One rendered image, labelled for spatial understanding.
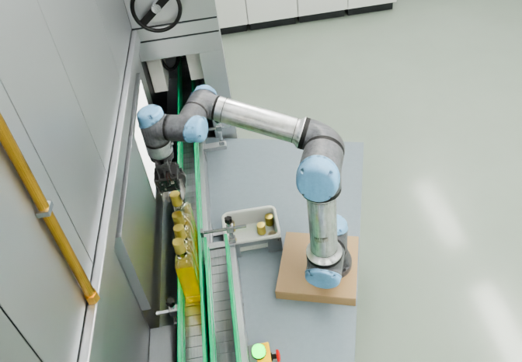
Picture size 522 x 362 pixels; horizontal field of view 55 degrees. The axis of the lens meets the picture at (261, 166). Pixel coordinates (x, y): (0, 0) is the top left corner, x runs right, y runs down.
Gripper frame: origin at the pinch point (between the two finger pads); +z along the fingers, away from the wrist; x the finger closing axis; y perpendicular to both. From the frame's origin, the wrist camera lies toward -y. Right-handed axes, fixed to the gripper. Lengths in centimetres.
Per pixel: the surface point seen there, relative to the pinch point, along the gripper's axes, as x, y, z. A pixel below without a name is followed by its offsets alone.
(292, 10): 95, -364, 101
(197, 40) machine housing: 12, -88, -12
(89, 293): -13, 53, -24
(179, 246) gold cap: 0.6, 19.0, 3.4
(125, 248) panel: -11.8, 27.2, -8.1
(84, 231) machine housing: -15, 39, -29
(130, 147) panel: -12.1, -12.8, -13.1
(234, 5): 38, -363, 87
